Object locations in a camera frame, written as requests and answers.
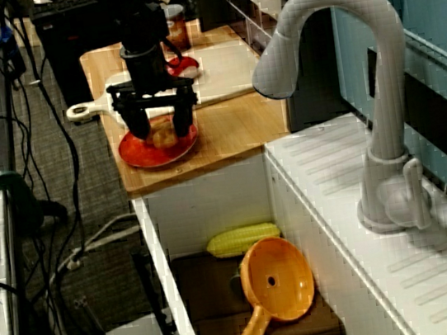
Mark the teal plastic bin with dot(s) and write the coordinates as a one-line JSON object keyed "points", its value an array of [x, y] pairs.
{"points": [[436, 21]]}

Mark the orange plastic strainer pan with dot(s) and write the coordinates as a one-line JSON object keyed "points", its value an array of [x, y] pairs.
{"points": [[282, 292]]}

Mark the green toy can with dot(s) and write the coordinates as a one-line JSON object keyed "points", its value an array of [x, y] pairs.
{"points": [[236, 282]]}

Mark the yellow toy corn cob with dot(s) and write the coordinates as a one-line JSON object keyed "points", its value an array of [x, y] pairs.
{"points": [[238, 240]]}

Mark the red round plate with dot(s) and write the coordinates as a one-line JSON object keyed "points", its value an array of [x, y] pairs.
{"points": [[138, 156]]}

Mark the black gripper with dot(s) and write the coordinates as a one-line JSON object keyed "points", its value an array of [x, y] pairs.
{"points": [[149, 86]]}

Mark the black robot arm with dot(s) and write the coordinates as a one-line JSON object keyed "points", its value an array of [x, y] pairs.
{"points": [[136, 21]]}

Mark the white toy sink unit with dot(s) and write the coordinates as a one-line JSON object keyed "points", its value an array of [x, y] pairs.
{"points": [[336, 201]]}

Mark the light wooden cutting board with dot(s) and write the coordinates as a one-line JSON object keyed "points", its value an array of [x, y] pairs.
{"points": [[227, 75]]}

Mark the grey toy faucet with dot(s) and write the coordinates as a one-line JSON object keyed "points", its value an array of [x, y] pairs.
{"points": [[386, 111]]}

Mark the red white toy sushi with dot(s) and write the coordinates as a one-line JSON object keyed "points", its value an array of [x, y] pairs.
{"points": [[186, 66]]}

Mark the brown beans can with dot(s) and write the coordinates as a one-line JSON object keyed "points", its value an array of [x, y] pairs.
{"points": [[179, 28]]}

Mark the tan toy chicken piece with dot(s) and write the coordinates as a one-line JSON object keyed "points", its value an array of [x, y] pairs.
{"points": [[163, 136]]}

